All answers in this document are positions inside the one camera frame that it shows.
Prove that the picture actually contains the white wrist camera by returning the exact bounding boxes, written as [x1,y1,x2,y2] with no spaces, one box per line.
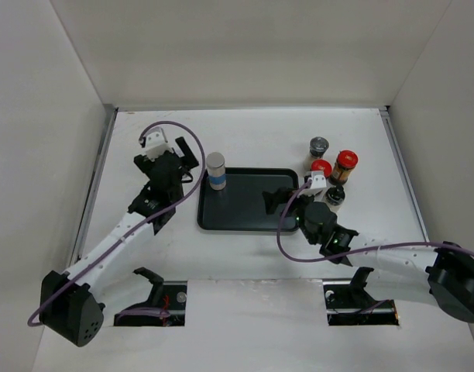
[139,127,173,161]
[302,170,328,196]

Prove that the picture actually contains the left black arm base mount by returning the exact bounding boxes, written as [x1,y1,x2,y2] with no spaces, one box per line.
[113,267,188,327]

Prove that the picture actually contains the grey lid seasoning jar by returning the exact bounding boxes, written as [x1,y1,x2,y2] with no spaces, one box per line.
[308,136,329,159]

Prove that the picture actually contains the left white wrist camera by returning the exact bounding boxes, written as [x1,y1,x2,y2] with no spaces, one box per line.
[139,127,173,161]

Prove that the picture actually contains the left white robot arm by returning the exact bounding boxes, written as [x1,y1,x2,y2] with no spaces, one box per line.
[36,133,204,347]

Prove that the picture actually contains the red lid chili jar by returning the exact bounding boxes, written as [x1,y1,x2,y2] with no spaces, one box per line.
[310,159,332,178]

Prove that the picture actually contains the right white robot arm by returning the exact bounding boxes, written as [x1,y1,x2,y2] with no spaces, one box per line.
[263,184,474,324]

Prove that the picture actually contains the black rectangular tray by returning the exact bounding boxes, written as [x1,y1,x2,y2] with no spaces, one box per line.
[197,167,299,232]

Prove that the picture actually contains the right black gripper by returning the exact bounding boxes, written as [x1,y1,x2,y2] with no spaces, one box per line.
[263,186,318,245]

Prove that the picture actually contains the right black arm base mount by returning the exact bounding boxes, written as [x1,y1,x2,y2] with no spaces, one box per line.
[323,267,399,326]

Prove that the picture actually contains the black cap white bottle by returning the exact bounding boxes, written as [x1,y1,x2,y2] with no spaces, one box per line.
[322,185,345,213]

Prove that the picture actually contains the red lid sauce jar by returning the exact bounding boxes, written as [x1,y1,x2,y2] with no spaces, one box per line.
[329,150,359,185]

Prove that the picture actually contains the blue label sago bottle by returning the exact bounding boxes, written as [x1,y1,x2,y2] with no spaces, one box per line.
[206,152,226,191]

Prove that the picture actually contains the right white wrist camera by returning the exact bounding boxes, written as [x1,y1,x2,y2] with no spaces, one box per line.
[302,170,328,196]

